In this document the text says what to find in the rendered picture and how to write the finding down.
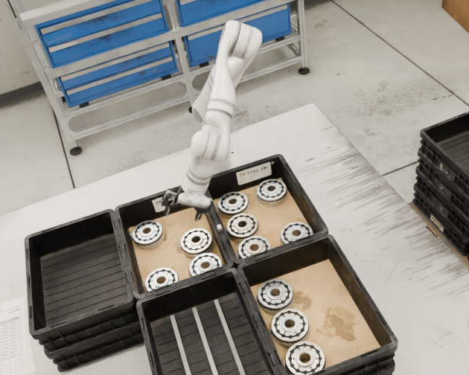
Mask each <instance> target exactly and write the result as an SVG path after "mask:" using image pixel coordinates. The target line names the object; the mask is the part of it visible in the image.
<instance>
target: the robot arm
mask: <svg viewBox="0 0 469 375"><path fill-rule="evenodd" d="M261 43H262V33H261V32H260V31H259V30H258V29H257V28H254V27H252V26H249V25H246V24H244V23H240V22H237V21H235V20H229V21H227V23H226V24H225V26H224V28H223V31H222V33H221V36H220V41H219V46H218V51H217V60H216V64H215V65H214V67H213V68H212V70H211V72H210V74H209V76H208V79H207V81H206V83H205V85H204V87H203V89H202V91H201V93H200V95H199V97H198V98H197V99H196V100H195V102H194V104H193V106H192V113H193V116H194V119H195V121H196V122H197V123H198V124H201V125H203V127H202V130H200V131H198V132H196V133H195V134H194V136H193V138H192V139H191V162H190V164H189V167H188V170H187V172H186V173H185V175H184V177H183V180H182V183H181V185H180V187H179V190H178V191H177V192H176V193H175V192H173V191H171V189H170V188H168V189H167V190H166V192H165V194H164V196H163V197H162V203H161V206H162V207H164V206H165V214H166V216H168V214H169V213H170V209H171V208H173V207H175V208H176V207H179V206H182V207H188V208H194V209H195V210H196V211H197V213H196V216H195V221H198V220H200V219H201V217H202V215H203V214H207V215H209V214H210V211H211V206H212V196H209V197H208V198H207V197H206V196H205V192H206V191H207V189H208V186H209V182H210V180H211V177H212V175H214V174H216V173H220V172H223V171H226V170H230V169H232V160H231V154H230V148H231V144H230V124H231V119H232V114H233V111H234V107H235V102H236V94H235V88H236V86H237V85H238V83H239V81H240V79H241V77H242V75H243V73H244V71H245V70H246V68H247V67H248V66H249V64H250V63H251V61H253V59H254V58H255V56H256V55H257V53H258V51H259V50H260V46H261ZM229 55H231V56H233V57H229ZM172 197H173V198H172ZM171 198H172V199H171ZM169 199H170V200H169ZM171 203H172V204H171Z"/></svg>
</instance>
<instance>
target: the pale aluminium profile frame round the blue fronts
mask: <svg viewBox="0 0 469 375"><path fill-rule="evenodd" d="M13 1H14V2H15V4H16V5H15V4H14V2H13ZM290 1H295V0H265V1H261V2H258V3H256V4H251V5H249V6H246V7H242V8H240V9H237V10H233V11H230V12H228V13H224V14H221V15H219V16H215V17H211V18H209V19H205V20H202V21H200V22H196V23H193V24H190V25H186V26H184V27H181V25H180V21H179V22H178V21H177V17H176V11H175V8H174V5H173V3H174V2H175V0H162V4H163V5H166V8H167V14H168V17H169V20H170V24H169V25H167V26H168V29H169V31H168V32H165V33H161V34H159V35H156V36H152V37H149V38H146V39H143V40H140V41H137V42H133V43H130V44H128V45H123V46H121V47H118V48H114V49H112V50H109V51H104V52H102V53H99V54H96V55H93V56H90V57H87V58H84V59H81V60H77V61H74V62H70V63H68V64H65V65H61V66H59V67H56V68H52V67H51V64H50V63H48V62H47V59H46V58H45V55H44V53H43V51H42V48H41V46H40V44H41V40H40V38H38V39H37V37H36V34H35V32H34V29H33V27H32V26H30V27H28V28H26V29H27V30H26V29H25V27H24V25H23V24H22V20H21V17H20V15H19V13H24V12H26V11H25V8H24V6H23V4H22V1H21V0H4V2H5V4H6V6H7V9H8V10H9V12H10V15H11V17H12V19H13V22H14V24H15V26H16V29H17V31H18V32H19V35H20V37H21V39H22V41H23V43H24V46H25V48H26V50H27V53H28V55H29V57H30V58H31V62H32V63H33V66H34V68H35V70H36V72H37V74H38V77H39V79H40V81H41V84H42V86H43V88H44V90H45V93H46V94H47V96H48V99H49V101H50V103H51V106H52V108H53V110H54V112H55V115H56V116H57V119H58V121H59V123H60V126H61V127H62V129H63V132H64V134H65V136H66V139H67V141H68V143H69V146H70V148H71V149H70V151H69V152H70V154H71V155H72V156H75V155H78V154H80V153H81V151H82V149H81V147H77V145H76V142H75V140H76V139H78V138H82V137H85V136H87V135H91V134H93V133H96V132H100V131H102V130H105V129H108V128H110V127H113V126H117V125H119V124H123V123H126V122H127V121H131V120H134V119H136V118H140V117H143V116H145V115H149V114H151V113H154V112H157V111H160V110H163V109H166V108H168V107H171V106H175V105H177V104H180V103H183V102H185V101H188V100H189V104H190V105H191V107H190V108H189V109H188V111H189V112H190V113H192V106H193V104H194V102H195V100H196V99H195V98H197V97H199V95H200V93H201V91H202V89H203V87H202V88H199V89H198V88H195V87H193V86H192V82H193V81H192V80H193V79H194V78H195V77H196V75H198V74H202V73H204V72H207V71H210V70H212V68H213V67H214V65H215V64H216V60H214V61H211V62H204V63H201V64H199V65H198V66H196V67H193V68H190V69H188V64H187V60H186V55H188V54H187V51H184V48H186V47H185V41H184V42H183V41H182V36H186V35H189V34H192V33H196V32H198V31H202V30H205V29H207V28H211V27H214V26H217V25H221V24H223V23H226V22H227V21H229V20H235V19H239V18H242V17H244V16H248V15H251V14H253V13H257V12H260V11H262V10H266V9H270V8H272V7H276V6H279V5H281V4H285V3H287V2H290ZM16 8H17V9H18V10H17V9H16ZM18 11H19V12H18ZM290 19H291V29H292V32H293V34H291V35H289V36H287V35H286V36H282V37H279V38H277V39H275V40H273V41H271V42H267V43H264V44H262V45H261V46H260V50H259V51H258V53H257V54H261V53H263V52H266V51H270V50H272V49H275V48H279V47H281V46H284V45H286V46H287V47H288V48H289V49H290V50H291V51H292V52H293V53H294V54H295V56H292V57H288V58H286V59H283V60H279V61H278V62H274V63H271V64H269V65H265V66H262V67H260V68H256V69H253V70H251V71H248V72H245V73H243V75H242V77H241V79H240V81H239V83H241V82H243V81H246V80H250V79H252V78H255V77H259V76H261V75H263V74H267V73H270V72H272V71H276V70H278V69H280V68H284V67H287V66H289V65H293V64H296V63H299V62H300V66H301V68H300V69H299V73H300V74H308V73H309V72H310V69H309V68H305V67H307V47H306V33H305V20H304V0H296V14H294V15H292V16H290ZM294 19H297V25H296V24H295V23H294V22H293V21H292V20H294ZM17 21H19V24H20V26H21V28H22V29H21V30H20V28H19V25H18V23H17ZM28 34H29V36H28ZM30 38H31V39H30ZM173 39H174V42H175V44H174V45H173V50H174V53H175V57H176V62H177V65H178V69H179V71H177V72H175V73H173V74H172V75H170V74H169V75H166V76H163V77H161V78H160V79H158V80H154V81H151V82H149V83H145V84H142V85H140V86H136V87H133V88H131V89H127V90H124V91H122V92H118V93H115V94H112V95H110V96H107V97H103V98H101V99H98V100H94V101H92V102H85V103H82V104H79V106H76V107H74V108H71V109H67V110H65V107H64V105H63V103H64V102H65V101H66V99H65V97H62V96H64V94H63V91H60V89H61V88H60V84H59V83H58V80H57V79H56V77H60V76H63V75H65V74H69V73H72V72H74V71H78V70H80V69H83V68H87V67H90V66H93V65H97V64H99V63H103V62H106V61H108V60H112V59H115V58H117V57H121V56H124V55H127V54H131V53H133V52H136V51H140V50H143V49H145V48H149V47H152V46H154V45H158V44H161V43H164V42H168V41H171V40H173ZM296 41H298V43H299V46H297V44H296V43H295V42H296ZM176 51H177V53H176ZM36 53H37V54H36ZM37 55H38V56H37ZM38 57H39V58H38ZM39 60H40V61H39ZM41 63H42V65H41ZM175 82H179V84H180V86H181V87H182V89H183V90H184V91H183V93H182V94H180V95H178V96H176V97H172V98H169V99H167V100H163V101H160V102H158V103H154V104H152V105H149V106H145V107H143V108H140V109H137V110H134V111H131V112H128V113H126V114H123V115H119V116H117V117H114V118H110V119H108V120H105V121H102V122H100V123H97V124H93V125H91V126H87V127H84V128H82V129H79V130H76V129H72V128H71V127H70V125H69V121H70V119H71V118H72V117H74V116H77V115H81V114H83V113H86V112H90V111H92V110H95V109H99V108H101V107H104V106H108V105H110V104H112V103H116V102H118V101H121V100H125V99H127V98H130V97H134V96H136V95H139V94H143V93H145V92H149V91H152V90H154V89H157V88H160V87H163V86H166V85H169V84H171V83H175ZM192 114H193V113H192Z"/></svg>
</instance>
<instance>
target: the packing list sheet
mask: <svg viewBox="0 0 469 375"><path fill-rule="evenodd" d="M33 372H35V368H34V361H33V356H32V351H31V343H30V338H29V333H28V325H27V320H26V315H25V297H21V298H17V299H15V300H12V301H8V302H6V303H3V304H0V375H28V374H31V373H33Z"/></svg>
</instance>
